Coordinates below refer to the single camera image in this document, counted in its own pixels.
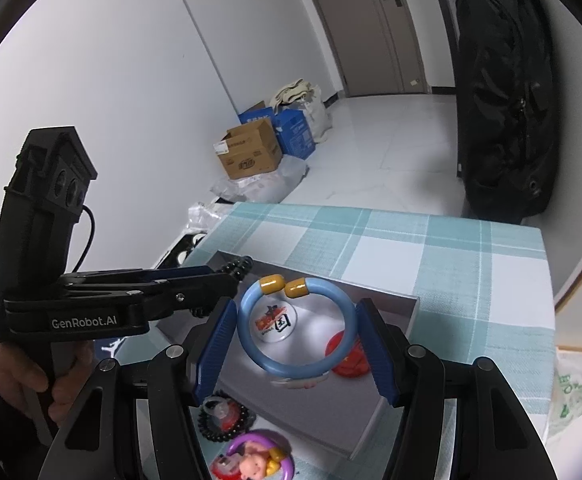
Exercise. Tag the red round badge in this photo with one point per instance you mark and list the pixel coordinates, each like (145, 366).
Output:
(346, 360)

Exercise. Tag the white round badge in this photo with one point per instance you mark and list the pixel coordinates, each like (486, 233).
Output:
(277, 322)

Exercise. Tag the blue bangle with yellow caps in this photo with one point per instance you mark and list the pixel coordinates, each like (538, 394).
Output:
(281, 366)

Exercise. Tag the blue cardboard box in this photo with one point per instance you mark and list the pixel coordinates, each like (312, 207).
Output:
(296, 132)

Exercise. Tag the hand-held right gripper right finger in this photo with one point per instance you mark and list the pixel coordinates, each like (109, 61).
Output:
(376, 360)

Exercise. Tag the crumpled clear plastic bag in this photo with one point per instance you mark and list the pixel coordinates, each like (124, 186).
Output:
(203, 215)

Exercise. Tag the grey door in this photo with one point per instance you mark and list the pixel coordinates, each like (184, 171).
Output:
(371, 35)

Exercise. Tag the small white pink trinket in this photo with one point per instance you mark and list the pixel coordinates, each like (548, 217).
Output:
(296, 383)

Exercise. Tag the person's left hand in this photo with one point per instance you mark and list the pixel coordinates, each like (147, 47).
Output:
(16, 375)

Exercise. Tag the grey jewelry box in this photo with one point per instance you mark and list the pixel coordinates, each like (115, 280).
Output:
(321, 410)

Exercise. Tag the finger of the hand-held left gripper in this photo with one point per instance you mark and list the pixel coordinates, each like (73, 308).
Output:
(191, 272)
(191, 297)

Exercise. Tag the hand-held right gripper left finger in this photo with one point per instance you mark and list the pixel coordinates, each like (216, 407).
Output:
(216, 350)

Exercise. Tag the teal checked tablecloth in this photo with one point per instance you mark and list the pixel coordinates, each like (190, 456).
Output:
(421, 250)

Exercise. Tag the green print plastic bag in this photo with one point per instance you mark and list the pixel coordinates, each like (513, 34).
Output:
(571, 400)

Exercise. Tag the white plastic bag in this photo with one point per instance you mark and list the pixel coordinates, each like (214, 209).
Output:
(318, 117)

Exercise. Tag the grey plastic parcel bags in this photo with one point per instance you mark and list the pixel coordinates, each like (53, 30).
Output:
(266, 187)

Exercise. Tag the brown cardboard box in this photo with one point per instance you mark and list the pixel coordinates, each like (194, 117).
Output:
(251, 152)

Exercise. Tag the black white sneaker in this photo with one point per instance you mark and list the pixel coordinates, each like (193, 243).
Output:
(196, 240)
(183, 257)

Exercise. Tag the black backpack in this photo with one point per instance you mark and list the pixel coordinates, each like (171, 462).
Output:
(506, 110)

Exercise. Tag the beige canvas bag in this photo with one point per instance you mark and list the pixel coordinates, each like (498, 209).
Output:
(291, 92)

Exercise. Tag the dark blue box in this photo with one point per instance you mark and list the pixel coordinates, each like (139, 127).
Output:
(108, 347)

